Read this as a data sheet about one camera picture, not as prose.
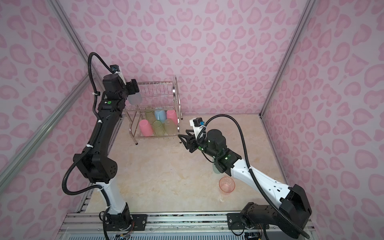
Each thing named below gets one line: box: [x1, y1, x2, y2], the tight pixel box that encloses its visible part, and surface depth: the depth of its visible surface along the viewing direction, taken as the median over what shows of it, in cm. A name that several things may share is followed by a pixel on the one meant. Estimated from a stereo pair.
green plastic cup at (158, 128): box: [152, 120, 166, 136], surface depth 100 cm
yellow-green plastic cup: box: [164, 118, 177, 135], surface depth 100 cm
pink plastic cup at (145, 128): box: [139, 119, 153, 137], surface depth 100 cm
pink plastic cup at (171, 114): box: [166, 109, 178, 126], surface depth 103 cm
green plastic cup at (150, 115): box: [145, 108, 156, 125], surface depth 109 cm
